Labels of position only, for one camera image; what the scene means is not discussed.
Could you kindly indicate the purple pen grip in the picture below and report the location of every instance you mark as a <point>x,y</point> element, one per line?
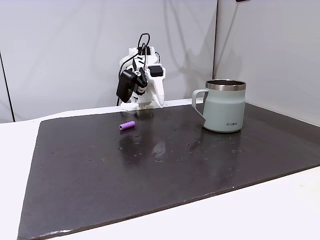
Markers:
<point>127,125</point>

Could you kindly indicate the pale green steel-rimmed mug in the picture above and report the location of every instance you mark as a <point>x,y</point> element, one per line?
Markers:
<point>223,110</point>

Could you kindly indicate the black table mat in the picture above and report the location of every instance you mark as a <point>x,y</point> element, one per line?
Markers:
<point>150,175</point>

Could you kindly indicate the black oval camera box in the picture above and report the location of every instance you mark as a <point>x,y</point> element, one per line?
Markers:
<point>124,86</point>

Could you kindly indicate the black wall-mounted object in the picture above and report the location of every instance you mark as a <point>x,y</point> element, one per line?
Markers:
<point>242,0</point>

